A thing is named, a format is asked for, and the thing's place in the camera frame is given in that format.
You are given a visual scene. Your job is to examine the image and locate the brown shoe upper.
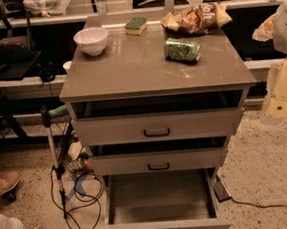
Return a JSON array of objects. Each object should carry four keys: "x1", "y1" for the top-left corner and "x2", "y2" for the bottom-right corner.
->
[{"x1": 0, "y1": 171, "x2": 20, "y2": 203}]

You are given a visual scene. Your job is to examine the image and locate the grey drawer cabinet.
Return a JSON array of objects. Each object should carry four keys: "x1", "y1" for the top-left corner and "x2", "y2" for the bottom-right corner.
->
[{"x1": 52, "y1": 2, "x2": 265, "y2": 181}]

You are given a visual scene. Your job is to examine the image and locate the white bowl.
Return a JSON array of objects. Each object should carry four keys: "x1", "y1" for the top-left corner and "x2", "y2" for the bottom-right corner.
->
[{"x1": 74, "y1": 27, "x2": 108, "y2": 56}]

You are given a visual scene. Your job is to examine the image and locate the drawer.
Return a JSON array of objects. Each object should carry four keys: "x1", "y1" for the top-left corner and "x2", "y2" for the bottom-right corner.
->
[
  {"x1": 99, "y1": 169, "x2": 231, "y2": 229},
  {"x1": 69, "y1": 89, "x2": 248, "y2": 150},
  {"x1": 90, "y1": 136, "x2": 227, "y2": 175}
]

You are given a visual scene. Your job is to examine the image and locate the silver tripod stand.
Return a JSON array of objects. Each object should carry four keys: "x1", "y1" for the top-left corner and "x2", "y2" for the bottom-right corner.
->
[{"x1": 41, "y1": 106, "x2": 67, "y2": 218}]

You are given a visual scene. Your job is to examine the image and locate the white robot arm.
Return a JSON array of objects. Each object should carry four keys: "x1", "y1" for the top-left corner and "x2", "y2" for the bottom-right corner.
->
[{"x1": 252, "y1": 0, "x2": 287, "y2": 125}]

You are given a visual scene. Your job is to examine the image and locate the brown chip bag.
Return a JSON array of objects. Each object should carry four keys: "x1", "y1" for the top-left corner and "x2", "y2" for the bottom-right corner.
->
[{"x1": 160, "y1": 2, "x2": 233, "y2": 35}]

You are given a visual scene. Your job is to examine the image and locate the green soda can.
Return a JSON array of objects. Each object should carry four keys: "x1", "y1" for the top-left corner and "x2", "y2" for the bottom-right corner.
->
[{"x1": 164, "y1": 38, "x2": 201, "y2": 62}]

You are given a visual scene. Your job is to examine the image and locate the small white cup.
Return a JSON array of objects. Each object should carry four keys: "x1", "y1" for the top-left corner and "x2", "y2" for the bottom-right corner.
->
[{"x1": 63, "y1": 61, "x2": 72, "y2": 73}]

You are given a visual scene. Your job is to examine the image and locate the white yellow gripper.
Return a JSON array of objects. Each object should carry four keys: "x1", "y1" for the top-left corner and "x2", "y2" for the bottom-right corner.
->
[{"x1": 261, "y1": 57, "x2": 287, "y2": 125}]

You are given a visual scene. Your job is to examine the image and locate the black bag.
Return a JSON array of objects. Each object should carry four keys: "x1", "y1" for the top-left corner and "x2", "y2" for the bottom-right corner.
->
[{"x1": 0, "y1": 1, "x2": 34, "y2": 64}]

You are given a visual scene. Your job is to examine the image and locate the black power adapter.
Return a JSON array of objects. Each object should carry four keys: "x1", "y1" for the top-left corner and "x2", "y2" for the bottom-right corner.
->
[{"x1": 213, "y1": 181, "x2": 231, "y2": 202}]

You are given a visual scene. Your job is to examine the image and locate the green yellow sponge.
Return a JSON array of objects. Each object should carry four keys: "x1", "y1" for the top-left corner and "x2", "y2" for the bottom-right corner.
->
[{"x1": 125, "y1": 17, "x2": 147, "y2": 36}]

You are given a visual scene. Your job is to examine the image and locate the white plastic bag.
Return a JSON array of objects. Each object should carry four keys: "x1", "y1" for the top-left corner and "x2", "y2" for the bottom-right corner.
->
[{"x1": 23, "y1": 0, "x2": 70, "y2": 17}]

